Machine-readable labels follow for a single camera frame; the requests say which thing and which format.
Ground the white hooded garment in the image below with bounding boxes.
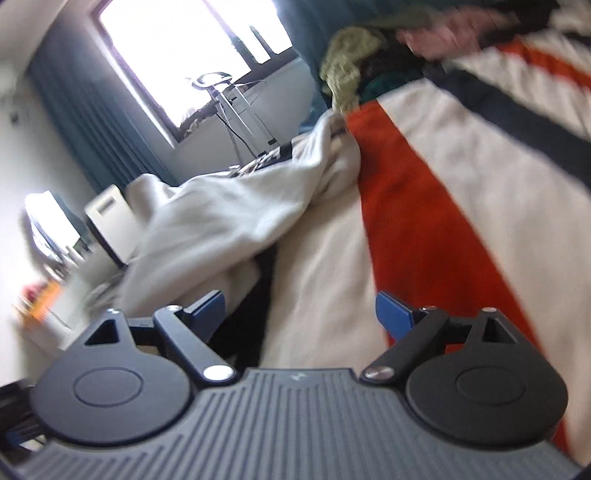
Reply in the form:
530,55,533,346
86,110,361,317

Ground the white dressing table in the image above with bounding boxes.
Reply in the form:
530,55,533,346
19,257,119,357

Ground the white black chair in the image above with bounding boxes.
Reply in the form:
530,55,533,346
84,185,142,268

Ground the striped bed blanket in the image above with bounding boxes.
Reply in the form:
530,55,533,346
260,27,590,464

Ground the orange tray with items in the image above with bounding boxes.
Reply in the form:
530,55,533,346
18,280,62,325

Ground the lit vanity mirror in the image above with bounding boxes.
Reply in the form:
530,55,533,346
24,190,92,266

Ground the left blue curtain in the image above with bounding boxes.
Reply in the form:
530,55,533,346
27,18,176,193

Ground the blue curtain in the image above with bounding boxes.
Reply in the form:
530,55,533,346
27,18,176,193
274,0,352,133

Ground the green garment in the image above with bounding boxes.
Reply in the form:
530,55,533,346
359,72,422,104

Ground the dark framed window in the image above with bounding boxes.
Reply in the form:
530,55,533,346
91,0,297,140

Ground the cream knitted blanket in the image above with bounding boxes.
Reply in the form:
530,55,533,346
318,26,386,114

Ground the right blue curtain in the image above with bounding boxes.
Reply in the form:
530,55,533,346
274,0,352,133

